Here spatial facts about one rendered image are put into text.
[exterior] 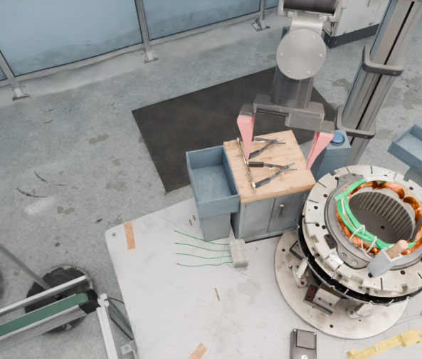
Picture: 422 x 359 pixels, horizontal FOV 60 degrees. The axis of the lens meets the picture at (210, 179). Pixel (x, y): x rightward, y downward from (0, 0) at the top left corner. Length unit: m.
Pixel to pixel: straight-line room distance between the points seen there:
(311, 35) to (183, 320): 0.85
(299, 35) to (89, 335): 1.74
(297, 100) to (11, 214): 2.08
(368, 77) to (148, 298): 0.90
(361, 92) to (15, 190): 2.01
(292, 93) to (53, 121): 2.38
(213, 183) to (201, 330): 0.41
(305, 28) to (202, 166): 0.68
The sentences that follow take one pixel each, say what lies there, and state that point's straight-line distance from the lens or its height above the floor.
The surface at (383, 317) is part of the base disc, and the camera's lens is 1.17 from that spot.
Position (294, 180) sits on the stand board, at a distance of 0.97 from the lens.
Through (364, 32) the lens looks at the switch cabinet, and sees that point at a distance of 3.43.
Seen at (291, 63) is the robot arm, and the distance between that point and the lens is 0.46.
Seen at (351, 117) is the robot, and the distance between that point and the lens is 1.29.
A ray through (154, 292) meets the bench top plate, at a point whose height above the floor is 0.78.
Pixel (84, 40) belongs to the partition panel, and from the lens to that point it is 2.91.
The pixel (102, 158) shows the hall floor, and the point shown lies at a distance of 2.45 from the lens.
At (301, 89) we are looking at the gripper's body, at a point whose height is 1.49.
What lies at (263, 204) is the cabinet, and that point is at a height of 1.00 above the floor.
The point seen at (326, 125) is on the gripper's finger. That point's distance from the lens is 0.57.
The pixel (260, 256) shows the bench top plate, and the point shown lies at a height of 0.78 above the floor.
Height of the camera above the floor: 1.85
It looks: 55 degrees down
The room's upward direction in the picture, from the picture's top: 2 degrees counter-clockwise
